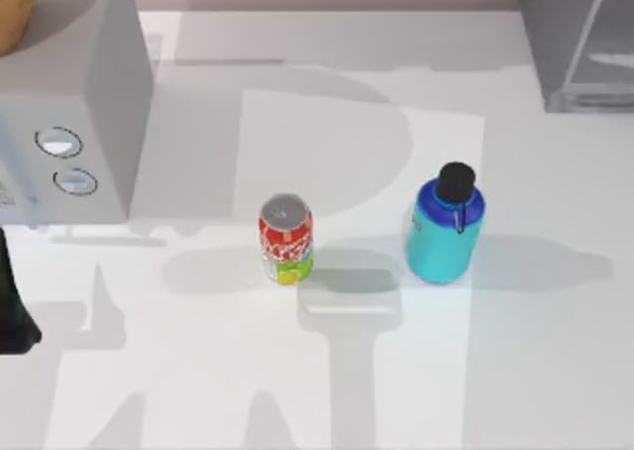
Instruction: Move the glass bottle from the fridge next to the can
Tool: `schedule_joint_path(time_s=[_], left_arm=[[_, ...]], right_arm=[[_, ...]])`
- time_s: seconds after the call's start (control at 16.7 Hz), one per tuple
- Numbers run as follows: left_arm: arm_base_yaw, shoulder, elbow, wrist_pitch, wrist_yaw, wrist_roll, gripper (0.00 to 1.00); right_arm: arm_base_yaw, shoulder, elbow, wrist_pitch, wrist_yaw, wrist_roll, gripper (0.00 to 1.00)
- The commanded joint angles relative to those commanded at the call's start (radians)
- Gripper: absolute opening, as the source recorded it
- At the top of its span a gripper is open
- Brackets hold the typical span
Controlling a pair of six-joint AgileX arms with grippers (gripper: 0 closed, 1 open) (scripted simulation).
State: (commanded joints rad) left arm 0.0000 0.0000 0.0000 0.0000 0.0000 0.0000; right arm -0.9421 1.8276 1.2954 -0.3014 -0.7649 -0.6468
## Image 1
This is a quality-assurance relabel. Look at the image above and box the turquoise bottle with black cap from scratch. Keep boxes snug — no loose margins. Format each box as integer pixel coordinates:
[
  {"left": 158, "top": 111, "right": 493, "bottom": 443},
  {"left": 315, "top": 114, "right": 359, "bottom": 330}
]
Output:
[{"left": 406, "top": 161, "right": 487, "bottom": 286}]

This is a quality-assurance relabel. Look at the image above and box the pale microwave oven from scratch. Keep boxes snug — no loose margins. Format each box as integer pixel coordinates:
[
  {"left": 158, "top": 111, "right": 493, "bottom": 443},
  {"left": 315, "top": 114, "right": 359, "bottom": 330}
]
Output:
[{"left": 0, "top": 0, "right": 155, "bottom": 228}]

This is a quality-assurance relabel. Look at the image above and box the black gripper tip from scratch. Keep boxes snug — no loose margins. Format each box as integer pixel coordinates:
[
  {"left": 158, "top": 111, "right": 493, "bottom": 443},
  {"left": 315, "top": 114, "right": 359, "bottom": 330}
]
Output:
[{"left": 0, "top": 225, "right": 43, "bottom": 356}]

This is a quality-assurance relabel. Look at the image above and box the red and green can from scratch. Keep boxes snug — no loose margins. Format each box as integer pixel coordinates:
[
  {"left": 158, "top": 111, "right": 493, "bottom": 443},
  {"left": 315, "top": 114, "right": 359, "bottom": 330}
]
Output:
[{"left": 258, "top": 192, "right": 315, "bottom": 286}]

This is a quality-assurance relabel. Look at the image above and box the small microwave knob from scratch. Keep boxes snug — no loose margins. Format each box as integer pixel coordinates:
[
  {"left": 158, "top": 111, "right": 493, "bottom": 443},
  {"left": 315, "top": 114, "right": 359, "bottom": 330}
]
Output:
[{"left": 52, "top": 168, "right": 99, "bottom": 196}]

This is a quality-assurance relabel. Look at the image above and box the large microwave knob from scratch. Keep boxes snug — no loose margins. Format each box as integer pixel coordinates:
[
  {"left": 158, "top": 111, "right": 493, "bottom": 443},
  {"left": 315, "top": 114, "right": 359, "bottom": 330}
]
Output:
[{"left": 34, "top": 126, "right": 84, "bottom": 159}]

